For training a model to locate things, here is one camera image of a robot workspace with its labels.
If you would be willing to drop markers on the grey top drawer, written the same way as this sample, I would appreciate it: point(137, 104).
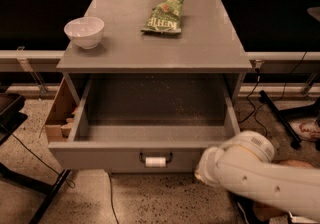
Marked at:
point(137, 123)

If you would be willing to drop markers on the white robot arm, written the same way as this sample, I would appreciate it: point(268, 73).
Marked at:
point(243, 165)

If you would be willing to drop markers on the grey drawer cabinet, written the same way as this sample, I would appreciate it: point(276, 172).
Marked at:
point(208, 43)

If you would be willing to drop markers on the green chip bag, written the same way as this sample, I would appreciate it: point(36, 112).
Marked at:
point(165, 17)

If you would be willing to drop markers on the white bowl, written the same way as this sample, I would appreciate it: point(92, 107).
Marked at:
point(85, 32)

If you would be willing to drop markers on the cardboard box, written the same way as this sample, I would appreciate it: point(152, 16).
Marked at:
point(61, 116)

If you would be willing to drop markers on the black shoe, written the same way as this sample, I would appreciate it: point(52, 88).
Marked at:
point(245, 207)

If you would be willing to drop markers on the black tripod leg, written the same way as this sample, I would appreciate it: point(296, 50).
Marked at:
point(295, 143)

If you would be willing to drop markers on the black stand frame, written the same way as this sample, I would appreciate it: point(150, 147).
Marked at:
point(26, 153)

